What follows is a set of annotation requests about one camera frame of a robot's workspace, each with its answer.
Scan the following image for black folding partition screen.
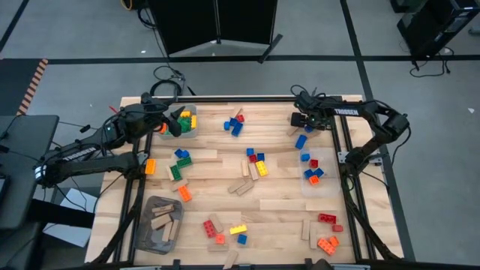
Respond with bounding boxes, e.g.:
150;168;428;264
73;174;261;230
148;0;284;65

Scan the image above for dark grey plastic bin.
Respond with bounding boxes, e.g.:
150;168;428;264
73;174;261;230
134;195;185;256

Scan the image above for clear plastic bin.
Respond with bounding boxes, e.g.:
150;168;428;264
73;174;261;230
301;148;341;199

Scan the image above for black coiled floor cable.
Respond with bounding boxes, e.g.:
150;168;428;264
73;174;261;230
148;65;197;98

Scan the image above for black equipment case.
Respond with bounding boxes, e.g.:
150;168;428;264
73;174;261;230
396;0;480;59

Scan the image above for black mat with striped edge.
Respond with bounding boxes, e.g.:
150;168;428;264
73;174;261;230
0;58;50;117

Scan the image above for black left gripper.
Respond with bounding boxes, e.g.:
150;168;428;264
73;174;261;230
118;92;188;142

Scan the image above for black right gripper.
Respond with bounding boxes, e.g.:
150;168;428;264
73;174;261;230
291;93;335;128

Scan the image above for white sheet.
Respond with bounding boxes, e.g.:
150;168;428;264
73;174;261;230
42;187;101;249

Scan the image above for black side cart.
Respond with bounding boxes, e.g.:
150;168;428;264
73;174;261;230
0;114;60;230

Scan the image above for white plastic bin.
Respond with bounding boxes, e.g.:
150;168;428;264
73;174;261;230
155;103;199;140

